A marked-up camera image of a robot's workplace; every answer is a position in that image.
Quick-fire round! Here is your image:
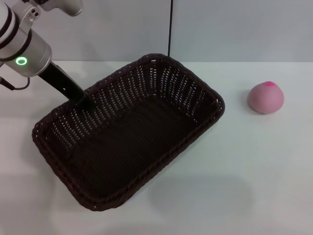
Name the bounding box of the pink peach toy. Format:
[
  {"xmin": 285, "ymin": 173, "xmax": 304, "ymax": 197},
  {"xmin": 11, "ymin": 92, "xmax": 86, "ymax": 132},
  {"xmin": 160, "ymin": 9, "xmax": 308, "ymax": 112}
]
[{"xmin": 246, "ymin": 80, "xmax": 285, "ymax": 115}]

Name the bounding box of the dark brown woven basket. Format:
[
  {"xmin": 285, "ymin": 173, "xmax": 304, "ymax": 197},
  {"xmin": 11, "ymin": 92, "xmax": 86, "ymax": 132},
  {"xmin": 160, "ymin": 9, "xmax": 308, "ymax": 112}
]
[{"xmin": 31, "ymin": 53, "xmax": 226, "ymax": 212}]

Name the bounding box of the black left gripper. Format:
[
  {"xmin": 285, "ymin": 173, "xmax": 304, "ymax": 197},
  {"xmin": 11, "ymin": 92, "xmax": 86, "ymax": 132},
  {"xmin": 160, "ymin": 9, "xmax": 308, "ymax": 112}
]
[{"xmin": 38, "ymin": 61, "xmax": 97, "ymax": 115}]

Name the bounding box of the left arm grey cable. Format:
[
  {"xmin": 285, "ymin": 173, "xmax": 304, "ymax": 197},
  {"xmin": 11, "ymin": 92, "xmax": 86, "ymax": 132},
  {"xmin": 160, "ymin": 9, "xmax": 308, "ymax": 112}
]
[{"xmin": 0, "ymin": 76, "xmax": 31, "ymax": 91}]

